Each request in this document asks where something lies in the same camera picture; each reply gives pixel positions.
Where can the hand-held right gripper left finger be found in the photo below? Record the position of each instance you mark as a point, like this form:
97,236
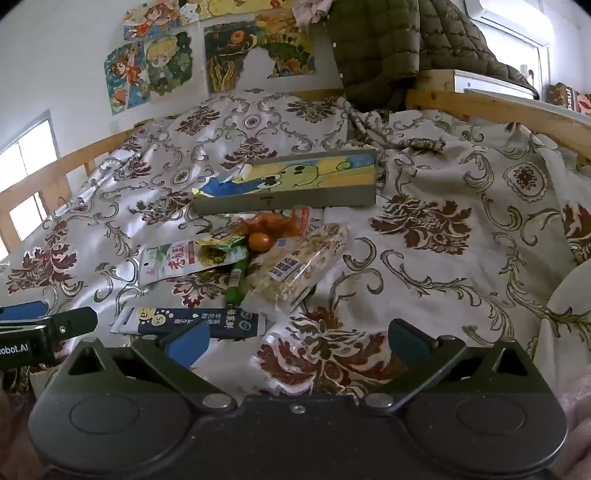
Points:
184,344

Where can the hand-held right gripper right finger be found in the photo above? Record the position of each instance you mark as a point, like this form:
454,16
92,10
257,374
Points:
406,341

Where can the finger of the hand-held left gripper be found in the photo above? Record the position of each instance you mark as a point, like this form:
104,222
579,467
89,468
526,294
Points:
21,311
74,323

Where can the dark blue milk packet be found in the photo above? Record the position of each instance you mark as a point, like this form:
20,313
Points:
221,321

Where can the green sausage stick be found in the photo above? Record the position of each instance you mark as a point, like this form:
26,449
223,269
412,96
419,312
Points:
235,286

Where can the white and green snack packet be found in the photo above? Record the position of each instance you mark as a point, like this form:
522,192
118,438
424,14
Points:
161,267

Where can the clear bag of nuts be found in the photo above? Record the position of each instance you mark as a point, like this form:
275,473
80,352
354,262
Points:
300,263

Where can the net bag of tangerines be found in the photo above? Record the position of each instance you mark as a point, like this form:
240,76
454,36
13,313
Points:
272,224

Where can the grey shallow tray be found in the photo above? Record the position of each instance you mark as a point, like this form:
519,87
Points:
286,201

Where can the floral printed blanket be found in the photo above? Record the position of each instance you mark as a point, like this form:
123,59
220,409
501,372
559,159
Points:
438,277

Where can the window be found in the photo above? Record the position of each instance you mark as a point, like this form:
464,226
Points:
27,152

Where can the white tube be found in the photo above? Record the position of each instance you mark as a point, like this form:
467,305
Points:
235,174

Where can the cartoon print paper liner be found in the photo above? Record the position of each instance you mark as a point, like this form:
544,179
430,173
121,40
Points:
323,173

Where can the white cabinet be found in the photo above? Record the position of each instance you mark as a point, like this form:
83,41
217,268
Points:
489,83

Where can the red-brown cardboard box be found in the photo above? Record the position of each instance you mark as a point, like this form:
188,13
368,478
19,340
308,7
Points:
570,97

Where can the olive quilted jacket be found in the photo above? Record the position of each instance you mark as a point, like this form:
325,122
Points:
392,46

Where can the white air conditioner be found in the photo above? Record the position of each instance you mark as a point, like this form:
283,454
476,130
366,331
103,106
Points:
512,18

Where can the pink cloth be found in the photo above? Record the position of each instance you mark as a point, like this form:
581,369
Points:
309,10

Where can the wooden bed frame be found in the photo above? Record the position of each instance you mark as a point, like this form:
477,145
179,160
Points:
508,108

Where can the yellow flower wall poster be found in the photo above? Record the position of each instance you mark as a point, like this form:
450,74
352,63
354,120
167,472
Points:
231,60

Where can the wall socket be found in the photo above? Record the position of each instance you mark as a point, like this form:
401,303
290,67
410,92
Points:
528,71

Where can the red-haired figure wall poster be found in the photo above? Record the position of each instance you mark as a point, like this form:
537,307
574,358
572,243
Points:
152,18

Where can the pale yellow wall poster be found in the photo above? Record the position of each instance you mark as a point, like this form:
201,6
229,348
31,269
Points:
231,7

